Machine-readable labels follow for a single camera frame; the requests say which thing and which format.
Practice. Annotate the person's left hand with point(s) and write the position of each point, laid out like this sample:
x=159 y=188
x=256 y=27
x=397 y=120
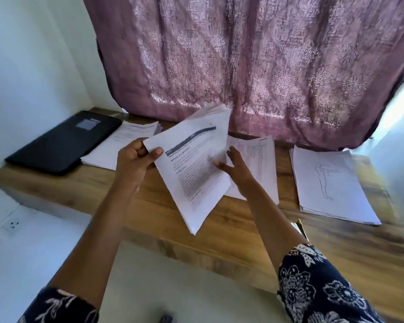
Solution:
x=133 y=166

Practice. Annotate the person's right hand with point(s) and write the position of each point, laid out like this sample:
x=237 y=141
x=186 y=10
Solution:
x=240 y=174

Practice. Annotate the stack of table-printed sheets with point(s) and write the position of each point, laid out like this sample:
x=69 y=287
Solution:
x=262 y=164

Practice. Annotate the stack of printed papers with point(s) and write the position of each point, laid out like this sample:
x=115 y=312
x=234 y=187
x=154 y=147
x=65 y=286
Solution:
x=114 y=148

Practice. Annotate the stack with dark header bar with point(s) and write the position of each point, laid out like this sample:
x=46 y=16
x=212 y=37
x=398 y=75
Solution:
x=192 y=171

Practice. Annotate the black folder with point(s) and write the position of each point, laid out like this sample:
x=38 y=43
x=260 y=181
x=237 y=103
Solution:
x=60 y=144

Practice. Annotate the silver yellow black stapler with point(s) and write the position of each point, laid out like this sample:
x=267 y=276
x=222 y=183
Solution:
x=299 y=229

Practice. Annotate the body figure paper stack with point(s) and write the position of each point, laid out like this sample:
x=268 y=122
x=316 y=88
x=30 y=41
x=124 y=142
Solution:
x=330 y=185

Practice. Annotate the person's right forearm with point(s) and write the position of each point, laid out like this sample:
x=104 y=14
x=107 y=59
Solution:
x=276 y=228

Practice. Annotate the person's left forearm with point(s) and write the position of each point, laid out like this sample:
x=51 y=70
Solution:
x=94 y=245

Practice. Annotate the pink patterned curtain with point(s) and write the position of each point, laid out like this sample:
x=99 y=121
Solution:
x=269 y=64

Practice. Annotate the white wall socket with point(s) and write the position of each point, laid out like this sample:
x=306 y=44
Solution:
x=12 y=225

